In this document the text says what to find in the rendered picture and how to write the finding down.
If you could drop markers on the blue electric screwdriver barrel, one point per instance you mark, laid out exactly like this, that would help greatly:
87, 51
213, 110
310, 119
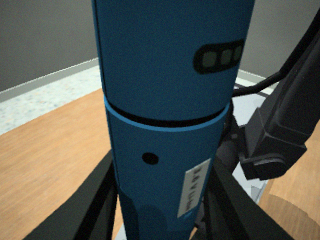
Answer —
168, 70

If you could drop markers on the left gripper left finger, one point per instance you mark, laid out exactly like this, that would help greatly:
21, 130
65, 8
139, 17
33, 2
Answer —
78, 215

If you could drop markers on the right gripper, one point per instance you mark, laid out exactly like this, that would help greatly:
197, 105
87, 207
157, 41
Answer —
200, 233

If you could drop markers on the grey l-shaped metal bracket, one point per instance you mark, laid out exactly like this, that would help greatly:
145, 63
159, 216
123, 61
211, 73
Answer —
121, 234

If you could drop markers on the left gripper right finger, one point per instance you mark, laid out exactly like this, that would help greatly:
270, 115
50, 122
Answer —
242, 218

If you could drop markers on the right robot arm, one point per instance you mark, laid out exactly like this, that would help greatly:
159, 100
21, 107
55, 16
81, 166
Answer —
275, 135

